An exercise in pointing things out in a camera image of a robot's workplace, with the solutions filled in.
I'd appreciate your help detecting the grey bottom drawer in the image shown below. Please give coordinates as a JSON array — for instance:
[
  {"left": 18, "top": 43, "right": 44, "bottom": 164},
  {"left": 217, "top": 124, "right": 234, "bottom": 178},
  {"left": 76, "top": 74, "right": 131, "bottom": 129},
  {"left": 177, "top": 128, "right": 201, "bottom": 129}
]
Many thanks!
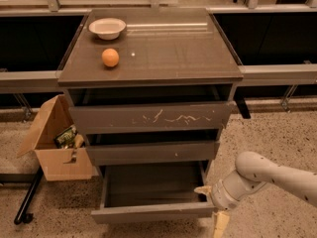
[{"left": 91, "top": 161, "right": 215, "bottom": 223}]

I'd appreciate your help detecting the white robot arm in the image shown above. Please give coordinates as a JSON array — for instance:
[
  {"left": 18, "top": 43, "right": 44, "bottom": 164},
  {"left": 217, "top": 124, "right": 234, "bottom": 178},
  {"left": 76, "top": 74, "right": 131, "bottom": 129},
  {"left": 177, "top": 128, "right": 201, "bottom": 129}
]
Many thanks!
[{"left": 194, "top": 152, "right": 317, "bottom": 238}]

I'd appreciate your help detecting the orange fruit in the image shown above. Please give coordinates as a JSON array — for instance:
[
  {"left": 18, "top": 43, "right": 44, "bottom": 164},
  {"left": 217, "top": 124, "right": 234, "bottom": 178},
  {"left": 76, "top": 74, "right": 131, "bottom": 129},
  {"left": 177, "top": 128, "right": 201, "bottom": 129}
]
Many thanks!
[{"left": 102, "top": 49, "right": 119, "bottom": 67}]

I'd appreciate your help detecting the cardboard box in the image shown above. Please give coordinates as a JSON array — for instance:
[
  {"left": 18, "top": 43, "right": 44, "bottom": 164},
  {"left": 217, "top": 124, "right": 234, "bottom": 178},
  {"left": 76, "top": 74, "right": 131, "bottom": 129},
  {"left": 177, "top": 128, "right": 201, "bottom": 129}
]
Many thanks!
[{"left": 17, "top": 94, "right": 94, "bottom": 181}]

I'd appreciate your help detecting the white bowl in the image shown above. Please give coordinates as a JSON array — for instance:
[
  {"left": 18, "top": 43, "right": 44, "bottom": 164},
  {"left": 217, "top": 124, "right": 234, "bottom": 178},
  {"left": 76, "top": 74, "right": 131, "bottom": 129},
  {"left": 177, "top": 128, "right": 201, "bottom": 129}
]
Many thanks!
[{"left": 88, "top": 18, "right": 126, "bottom": 41}]

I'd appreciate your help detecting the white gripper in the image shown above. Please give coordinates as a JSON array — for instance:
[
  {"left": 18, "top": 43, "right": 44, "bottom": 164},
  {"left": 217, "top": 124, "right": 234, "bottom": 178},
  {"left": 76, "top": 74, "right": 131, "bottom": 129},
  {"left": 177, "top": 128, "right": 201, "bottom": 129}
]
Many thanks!
[{"left": 194, "top": 171, "right": 267, "bottom": 238}]

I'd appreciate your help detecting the green snack bag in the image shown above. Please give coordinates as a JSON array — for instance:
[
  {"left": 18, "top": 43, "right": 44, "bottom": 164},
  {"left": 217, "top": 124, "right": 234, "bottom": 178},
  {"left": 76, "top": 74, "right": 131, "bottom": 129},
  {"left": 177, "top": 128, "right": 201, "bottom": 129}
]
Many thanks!
[{"left": 53, "top": 125, "right": 77, "bottom": 149}]

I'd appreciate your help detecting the grey middle drawer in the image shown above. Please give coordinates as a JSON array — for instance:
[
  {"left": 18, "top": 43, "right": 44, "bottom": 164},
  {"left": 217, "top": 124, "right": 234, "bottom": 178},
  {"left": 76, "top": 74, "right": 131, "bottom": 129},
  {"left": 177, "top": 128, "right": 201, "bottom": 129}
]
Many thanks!
[{"left": 86, "top": 129, "right": 219, "bottom": 166}]

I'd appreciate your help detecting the grey drawer cabinet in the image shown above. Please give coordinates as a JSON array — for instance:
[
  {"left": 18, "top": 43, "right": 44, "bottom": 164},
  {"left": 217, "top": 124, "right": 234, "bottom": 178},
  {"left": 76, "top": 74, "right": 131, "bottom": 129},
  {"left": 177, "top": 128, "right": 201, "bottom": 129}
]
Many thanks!
[{"left": 56, "top": 7, "right": 245, "bottom": 171}]

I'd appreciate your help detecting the grey top drawer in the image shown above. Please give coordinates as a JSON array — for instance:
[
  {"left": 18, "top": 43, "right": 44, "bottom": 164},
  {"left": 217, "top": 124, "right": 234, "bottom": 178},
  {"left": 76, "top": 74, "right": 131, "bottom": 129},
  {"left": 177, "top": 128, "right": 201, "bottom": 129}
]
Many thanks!
[{"left": 69, "top": 84, "right": 232, "bottom": 134}]

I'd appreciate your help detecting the grey metal railing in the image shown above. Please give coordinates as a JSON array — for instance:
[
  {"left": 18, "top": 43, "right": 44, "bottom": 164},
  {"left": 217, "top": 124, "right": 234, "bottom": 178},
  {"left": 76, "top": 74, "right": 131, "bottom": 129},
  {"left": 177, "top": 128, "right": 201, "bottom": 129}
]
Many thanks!
[{"left": 0, "top": 0, "right": 317, "bottom": 95}]

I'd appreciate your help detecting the grey drawer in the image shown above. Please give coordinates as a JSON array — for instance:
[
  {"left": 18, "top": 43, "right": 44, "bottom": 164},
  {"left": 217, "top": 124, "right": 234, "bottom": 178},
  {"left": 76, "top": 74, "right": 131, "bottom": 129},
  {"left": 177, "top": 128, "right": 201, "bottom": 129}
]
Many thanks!
[
  {"left": 86, "top": 129, "right": 219, "bottom": 166},
  {"left": 91, "top": 161, "right": 215, "bottom": 223},
  {"left": 69, "top": 84, "right": 232, "bottom": 134}
]

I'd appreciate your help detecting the black metal floor stand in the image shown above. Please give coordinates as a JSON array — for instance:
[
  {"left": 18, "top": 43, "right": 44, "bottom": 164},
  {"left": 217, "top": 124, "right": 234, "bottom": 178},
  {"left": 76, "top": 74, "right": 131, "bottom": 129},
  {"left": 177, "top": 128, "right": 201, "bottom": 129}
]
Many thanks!
[{"left": 0, "top": 167, "right": 44, "bottom": 225}]

